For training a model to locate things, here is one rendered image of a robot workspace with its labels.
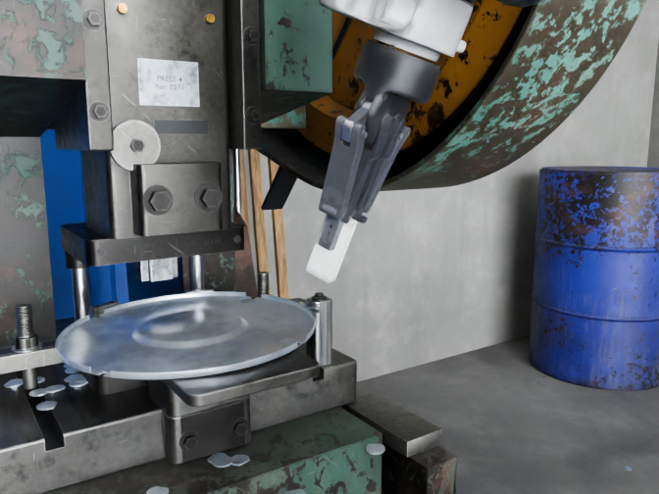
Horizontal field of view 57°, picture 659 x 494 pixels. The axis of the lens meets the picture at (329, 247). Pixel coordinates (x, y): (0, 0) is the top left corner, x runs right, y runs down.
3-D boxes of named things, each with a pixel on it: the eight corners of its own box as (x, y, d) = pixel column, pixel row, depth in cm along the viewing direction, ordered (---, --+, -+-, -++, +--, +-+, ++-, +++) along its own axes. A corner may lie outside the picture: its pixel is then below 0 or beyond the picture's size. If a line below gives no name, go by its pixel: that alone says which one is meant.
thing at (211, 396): (325, 483, 63) (324, 359, 61) (196, 531, 55) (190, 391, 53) (224, 399, 83) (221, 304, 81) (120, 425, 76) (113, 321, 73)
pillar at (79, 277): (94, 338, 82) (87, 236, 80) (77, 341, 81) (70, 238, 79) (90, 334, 84) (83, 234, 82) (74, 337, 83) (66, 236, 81)
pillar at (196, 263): (208, 319, 91) (205, 226, 89) (194, 321, 90) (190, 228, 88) (202, 316, 93) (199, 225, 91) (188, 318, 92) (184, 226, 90)
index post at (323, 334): (333, 363, 82) (333, 294, 80) (315, 368, 80) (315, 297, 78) (323, 357, 84) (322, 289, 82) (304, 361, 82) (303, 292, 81)
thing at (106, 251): (249, 268, 80) (248, 226, 79) (89, 288, 69) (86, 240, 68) (201, 250, 93) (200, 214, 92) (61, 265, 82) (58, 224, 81)
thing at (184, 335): (229, 400, 52) (228, 391, 52) (-7, 357, 64) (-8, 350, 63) (351, 308, 78) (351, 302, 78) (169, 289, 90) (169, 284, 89)
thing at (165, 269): (179, 277, 80) (178, 250, 79) (143, 282, 77) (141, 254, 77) (172, 273, 82) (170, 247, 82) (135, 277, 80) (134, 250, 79)
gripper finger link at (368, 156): (398, 118, 56) (392, 117, 55) (355, 226, 60) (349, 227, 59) (363, 103, 58) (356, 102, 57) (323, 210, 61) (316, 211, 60)
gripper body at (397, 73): (426, 57, 51) (385, 161, 54) (454, 69, 58) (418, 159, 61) (350, 29, 53) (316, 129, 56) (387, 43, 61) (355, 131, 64)
